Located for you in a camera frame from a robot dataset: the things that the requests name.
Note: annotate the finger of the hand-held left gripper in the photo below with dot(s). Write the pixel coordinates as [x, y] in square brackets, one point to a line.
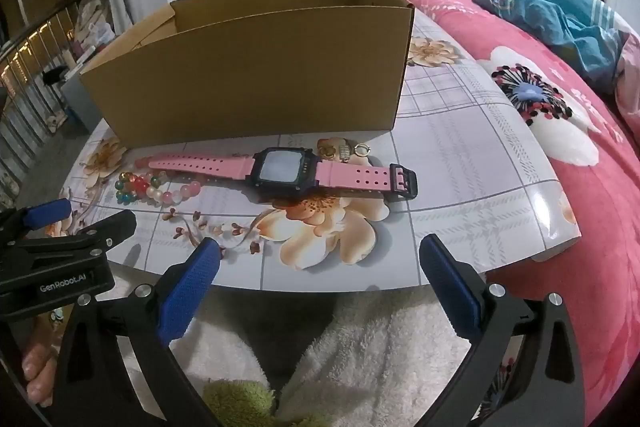
[47, 212]
[107, 229]

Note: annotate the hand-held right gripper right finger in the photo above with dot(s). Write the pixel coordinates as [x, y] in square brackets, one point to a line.
[450, 292]

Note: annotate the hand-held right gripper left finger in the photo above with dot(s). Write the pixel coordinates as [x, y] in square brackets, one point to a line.
[192, 292]

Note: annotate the gold brooch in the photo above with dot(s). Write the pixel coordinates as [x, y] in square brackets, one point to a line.
[330, 149]

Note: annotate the brown cardboard box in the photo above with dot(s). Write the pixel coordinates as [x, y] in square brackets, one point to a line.
[250, 72]

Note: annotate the person's left hand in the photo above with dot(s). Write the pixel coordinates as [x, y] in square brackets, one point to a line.
[37, 372]

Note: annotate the metal barred gate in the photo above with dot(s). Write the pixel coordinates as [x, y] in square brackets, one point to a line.
[30, 107]

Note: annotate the grey cabinet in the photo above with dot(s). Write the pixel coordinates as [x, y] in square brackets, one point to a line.
[75, 107]

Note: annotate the green fluffy cloth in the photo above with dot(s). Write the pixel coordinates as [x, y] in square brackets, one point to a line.
[235, 399]

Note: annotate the black bag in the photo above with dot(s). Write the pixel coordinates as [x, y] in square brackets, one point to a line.
[54, 76]

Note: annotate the pink floral blanket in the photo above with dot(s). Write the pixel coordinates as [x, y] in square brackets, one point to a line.
[575, 207]

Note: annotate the pile of pale bags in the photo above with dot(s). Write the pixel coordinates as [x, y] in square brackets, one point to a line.
[95, 32]

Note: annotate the teal patterned blanket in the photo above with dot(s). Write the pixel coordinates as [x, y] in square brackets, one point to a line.
[550, 17]

